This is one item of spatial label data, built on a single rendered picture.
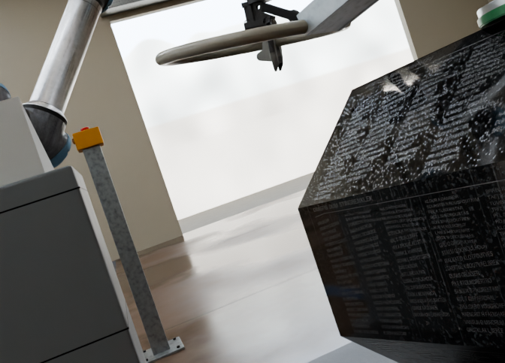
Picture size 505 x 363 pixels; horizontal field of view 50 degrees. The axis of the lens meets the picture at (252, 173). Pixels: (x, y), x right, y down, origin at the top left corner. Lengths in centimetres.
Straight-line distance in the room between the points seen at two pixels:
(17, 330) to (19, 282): 11
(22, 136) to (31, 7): 656
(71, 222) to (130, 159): 614
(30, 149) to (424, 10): 835
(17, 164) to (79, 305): 38
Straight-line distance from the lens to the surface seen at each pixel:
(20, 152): 146
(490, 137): 80
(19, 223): 139
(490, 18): 93
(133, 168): 749
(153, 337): 260
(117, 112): 757
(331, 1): 113
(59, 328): 140
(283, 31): 115
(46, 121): 177
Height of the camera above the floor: 73
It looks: 2 degrees down
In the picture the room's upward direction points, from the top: 19 degrees counter-clockwise
